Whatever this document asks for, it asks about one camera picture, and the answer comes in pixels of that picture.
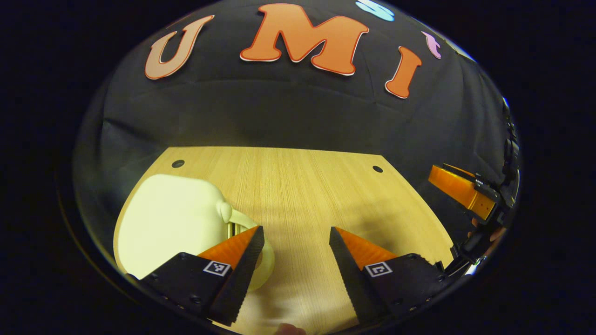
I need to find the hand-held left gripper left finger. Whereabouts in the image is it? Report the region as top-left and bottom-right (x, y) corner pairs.
(139, 226), (266, 327)

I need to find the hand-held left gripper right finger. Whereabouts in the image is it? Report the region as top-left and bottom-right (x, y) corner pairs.
(329, 227), (451, 326)

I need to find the pale yellow suitcase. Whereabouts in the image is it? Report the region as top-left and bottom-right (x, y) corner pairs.
(114, 174), (275, 293)

